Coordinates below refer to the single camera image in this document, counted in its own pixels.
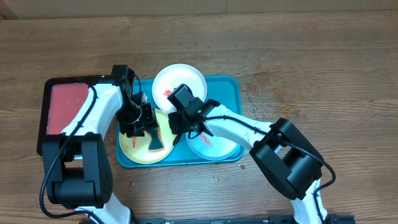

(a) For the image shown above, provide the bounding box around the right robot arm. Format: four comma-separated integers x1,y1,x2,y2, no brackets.
170,98,336,223

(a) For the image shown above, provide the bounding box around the dark green sponge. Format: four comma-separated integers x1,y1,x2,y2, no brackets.
147,128,164,151

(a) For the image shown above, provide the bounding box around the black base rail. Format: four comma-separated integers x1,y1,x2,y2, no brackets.
133,214,356,224

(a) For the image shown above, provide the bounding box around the dark red-lined tray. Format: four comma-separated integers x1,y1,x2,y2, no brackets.
37,75,99,156

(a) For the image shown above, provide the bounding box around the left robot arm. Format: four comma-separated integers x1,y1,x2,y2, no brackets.
37,65,158,223

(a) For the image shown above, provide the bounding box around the white plate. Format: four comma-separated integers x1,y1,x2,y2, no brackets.
152,63,207,113

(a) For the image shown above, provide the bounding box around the teal plastic tray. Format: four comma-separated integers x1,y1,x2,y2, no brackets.
116,75,242,168

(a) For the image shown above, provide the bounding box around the yellow-green plate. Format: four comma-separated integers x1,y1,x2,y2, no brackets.
119,109,176,164

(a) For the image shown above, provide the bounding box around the light blue plate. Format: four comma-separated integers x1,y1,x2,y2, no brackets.
185,131,245,162

